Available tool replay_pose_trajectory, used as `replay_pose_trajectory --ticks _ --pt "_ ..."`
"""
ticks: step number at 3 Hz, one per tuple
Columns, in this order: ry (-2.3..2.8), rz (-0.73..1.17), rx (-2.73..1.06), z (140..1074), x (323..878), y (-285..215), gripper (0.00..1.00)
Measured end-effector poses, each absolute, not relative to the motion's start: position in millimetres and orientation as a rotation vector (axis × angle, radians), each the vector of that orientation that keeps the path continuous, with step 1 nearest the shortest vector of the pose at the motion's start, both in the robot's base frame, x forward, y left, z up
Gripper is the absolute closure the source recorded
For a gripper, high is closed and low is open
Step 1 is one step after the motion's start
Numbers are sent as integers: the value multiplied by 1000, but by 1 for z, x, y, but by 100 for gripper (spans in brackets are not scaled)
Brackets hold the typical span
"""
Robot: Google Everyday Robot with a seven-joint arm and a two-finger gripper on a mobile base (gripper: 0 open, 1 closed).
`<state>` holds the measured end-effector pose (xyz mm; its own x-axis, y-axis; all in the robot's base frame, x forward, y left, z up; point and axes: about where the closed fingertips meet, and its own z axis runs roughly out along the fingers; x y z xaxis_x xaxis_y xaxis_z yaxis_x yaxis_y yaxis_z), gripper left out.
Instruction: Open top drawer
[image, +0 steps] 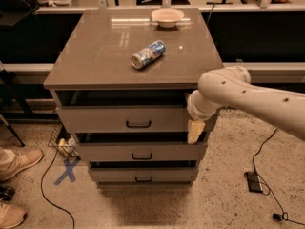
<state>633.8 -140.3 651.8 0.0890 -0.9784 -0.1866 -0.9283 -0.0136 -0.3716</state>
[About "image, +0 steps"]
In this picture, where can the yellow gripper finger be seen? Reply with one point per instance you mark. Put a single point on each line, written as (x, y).
(195, 129)

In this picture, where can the grey middle drawer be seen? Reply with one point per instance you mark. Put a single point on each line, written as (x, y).
(141, 151)

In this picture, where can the black power adapter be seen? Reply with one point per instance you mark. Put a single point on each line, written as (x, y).
(254, 184)

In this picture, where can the beige shoe upper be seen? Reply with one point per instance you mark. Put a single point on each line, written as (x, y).
(11, 163)

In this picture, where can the grey drawer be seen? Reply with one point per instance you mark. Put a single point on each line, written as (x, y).
(141, 151)
(179, 175)
(124, 119)

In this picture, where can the wire basket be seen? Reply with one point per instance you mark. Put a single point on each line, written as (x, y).
(62, 141)

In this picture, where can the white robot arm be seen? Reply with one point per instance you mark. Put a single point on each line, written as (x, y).
(232, 87)

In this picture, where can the white bowl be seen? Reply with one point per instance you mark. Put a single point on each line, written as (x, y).
(167, 17)

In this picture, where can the grey bottom drawer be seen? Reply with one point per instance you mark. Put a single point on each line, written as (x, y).
(179, 175)

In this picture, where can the black round object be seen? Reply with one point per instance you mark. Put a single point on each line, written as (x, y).
(6, 193)

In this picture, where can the grey top drawer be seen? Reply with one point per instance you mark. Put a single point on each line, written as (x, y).
(124, 119)

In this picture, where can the grey drawer cabinet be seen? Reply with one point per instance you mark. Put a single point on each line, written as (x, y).
(95, 70)

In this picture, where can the crushed blue soda can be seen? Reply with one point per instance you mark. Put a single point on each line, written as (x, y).
(148, 54)

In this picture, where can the beige shoe lower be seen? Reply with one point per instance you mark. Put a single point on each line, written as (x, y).
(11, 216)

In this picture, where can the blue tape cross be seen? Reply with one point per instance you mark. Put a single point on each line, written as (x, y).
(69, 166)

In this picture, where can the beige shoe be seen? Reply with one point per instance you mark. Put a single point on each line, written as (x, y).
(11, 163)
(11, 216)

